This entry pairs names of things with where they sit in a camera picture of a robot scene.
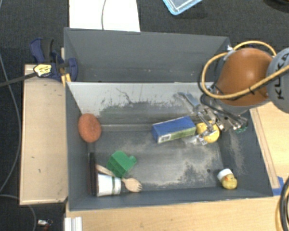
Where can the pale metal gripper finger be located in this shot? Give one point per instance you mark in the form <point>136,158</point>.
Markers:
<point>206,123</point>
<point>200,139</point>

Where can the yellow rounded toy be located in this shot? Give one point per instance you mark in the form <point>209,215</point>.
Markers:
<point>214,135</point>

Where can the blue box with green label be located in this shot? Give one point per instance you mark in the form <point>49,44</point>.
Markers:
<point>173,129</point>

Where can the yellow duck with white cap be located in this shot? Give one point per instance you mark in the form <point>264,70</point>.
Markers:
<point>229,182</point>

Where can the grey metal bin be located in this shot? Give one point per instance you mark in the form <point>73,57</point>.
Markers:
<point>144,157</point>

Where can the wooden spork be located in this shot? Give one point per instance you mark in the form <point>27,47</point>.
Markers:
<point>133,184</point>

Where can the green toy block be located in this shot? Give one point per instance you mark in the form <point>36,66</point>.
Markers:
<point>120,162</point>

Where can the white cup with green stripes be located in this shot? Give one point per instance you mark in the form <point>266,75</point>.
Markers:
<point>108,184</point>

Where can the black flat block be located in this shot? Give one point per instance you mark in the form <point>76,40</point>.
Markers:
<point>92,172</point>

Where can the pale wood board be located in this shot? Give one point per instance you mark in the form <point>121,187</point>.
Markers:
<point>43,138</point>

